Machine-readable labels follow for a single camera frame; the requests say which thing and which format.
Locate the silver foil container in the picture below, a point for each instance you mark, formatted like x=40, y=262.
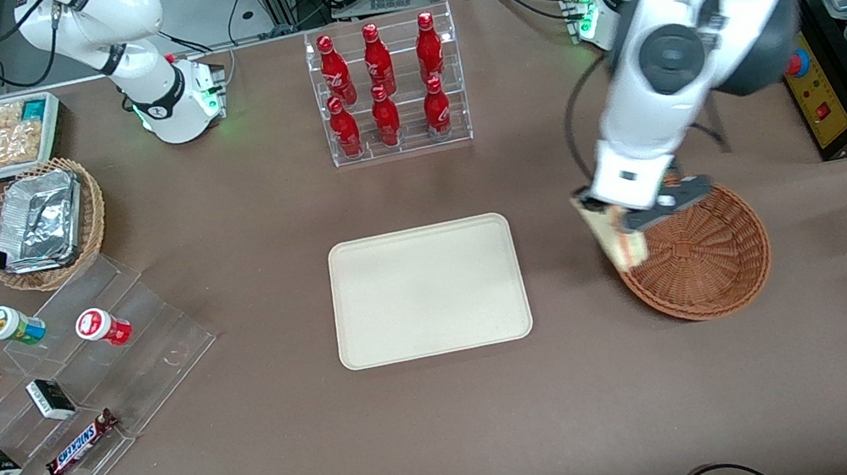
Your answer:
x=38, y=220

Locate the white cup green lid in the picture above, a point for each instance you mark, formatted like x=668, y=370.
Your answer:
x=3, y=323

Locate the small light wicker basket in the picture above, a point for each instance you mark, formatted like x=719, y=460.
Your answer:
x=90, y=224

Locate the clear acrylic stepped display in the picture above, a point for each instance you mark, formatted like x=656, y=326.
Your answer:
x=150, y=352

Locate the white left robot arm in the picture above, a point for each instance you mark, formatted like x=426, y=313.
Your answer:
x=626, y=113

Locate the white cup red lid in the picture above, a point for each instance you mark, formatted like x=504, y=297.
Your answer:
x=98, y=324

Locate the snickers chocolate bar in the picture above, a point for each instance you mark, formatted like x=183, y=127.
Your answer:
x=80, y=445

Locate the teal snack packet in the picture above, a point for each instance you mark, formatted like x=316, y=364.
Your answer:
x=34, y=109

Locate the clear acrylic bottle rack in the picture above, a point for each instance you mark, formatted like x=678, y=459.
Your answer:
x=412, y=145

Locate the round brown wicker basket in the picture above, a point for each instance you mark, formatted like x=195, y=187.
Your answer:
x=703, y=259

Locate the triangle sandwich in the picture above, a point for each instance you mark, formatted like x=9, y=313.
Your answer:
x=621, y=243

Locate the red cola bottle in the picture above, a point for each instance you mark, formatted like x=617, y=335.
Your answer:
x=386, y=119
x=437, y=110
x=338, y=71
x=379, y=64
x=430, y=51
x=346, y=130

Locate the beige rectangular tray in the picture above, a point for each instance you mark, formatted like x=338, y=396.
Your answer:
x=428, y=288

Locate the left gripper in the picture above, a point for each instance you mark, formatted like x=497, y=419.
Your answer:
x=587, y=204

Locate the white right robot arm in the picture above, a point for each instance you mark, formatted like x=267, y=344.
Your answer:
x=146, y=69

